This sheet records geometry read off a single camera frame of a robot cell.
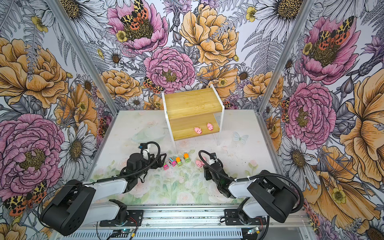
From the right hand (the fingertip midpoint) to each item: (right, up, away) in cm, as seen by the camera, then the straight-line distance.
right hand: (208, 169), depth 91 cm
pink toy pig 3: (-5, +4, +1) cm, 6 cm away
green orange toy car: (-13, +7, +3) cm, 16 cm away
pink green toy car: (-25, +2, -1) cm, 25 cm away
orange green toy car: (-18, +4, +1) cm, 18 cm away
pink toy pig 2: (-6, +23, -4) cm, 24 cm away
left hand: (-28, +7, -1) cm, 29 cm away
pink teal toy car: (-22, +5, +1) cm, 23 cm away
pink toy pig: (+1, +26, -2) cm, 26 cm away
